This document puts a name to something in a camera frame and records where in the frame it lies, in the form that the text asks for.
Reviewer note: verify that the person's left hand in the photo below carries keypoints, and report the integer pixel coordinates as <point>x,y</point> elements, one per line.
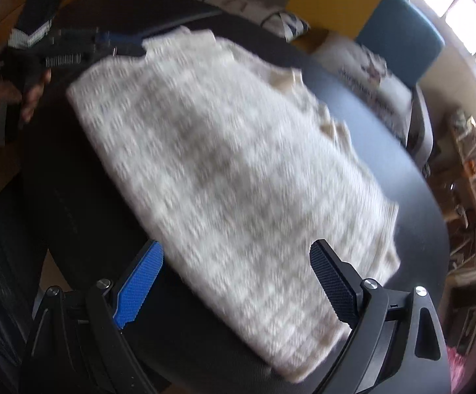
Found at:
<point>35,98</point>

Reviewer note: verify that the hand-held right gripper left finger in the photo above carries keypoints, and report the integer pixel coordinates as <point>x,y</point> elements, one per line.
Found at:
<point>139,283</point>

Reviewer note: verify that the cream knit sweater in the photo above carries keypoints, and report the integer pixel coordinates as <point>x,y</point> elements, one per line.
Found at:
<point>229,180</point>

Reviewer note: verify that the white framed window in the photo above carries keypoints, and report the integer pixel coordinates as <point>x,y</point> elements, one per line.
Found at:
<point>463,16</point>

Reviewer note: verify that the triangle pattern pillow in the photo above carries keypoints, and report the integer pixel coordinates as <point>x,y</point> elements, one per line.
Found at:
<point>270,18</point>

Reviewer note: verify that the person's black jacket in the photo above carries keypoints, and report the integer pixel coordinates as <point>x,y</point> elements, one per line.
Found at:
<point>0,295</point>

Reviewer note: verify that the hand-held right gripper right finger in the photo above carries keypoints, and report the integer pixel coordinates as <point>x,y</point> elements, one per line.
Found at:
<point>334,287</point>

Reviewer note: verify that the grey yellow blue sofa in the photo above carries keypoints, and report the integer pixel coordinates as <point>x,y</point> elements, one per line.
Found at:
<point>397,37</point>

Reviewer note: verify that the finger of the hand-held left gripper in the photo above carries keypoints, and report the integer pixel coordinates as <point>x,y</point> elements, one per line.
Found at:
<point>115,45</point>

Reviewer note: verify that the grey deer print pillow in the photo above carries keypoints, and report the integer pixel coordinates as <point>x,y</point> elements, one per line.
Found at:
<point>365,82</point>

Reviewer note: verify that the pink quilt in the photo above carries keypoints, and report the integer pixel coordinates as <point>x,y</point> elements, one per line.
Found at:
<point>455,369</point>

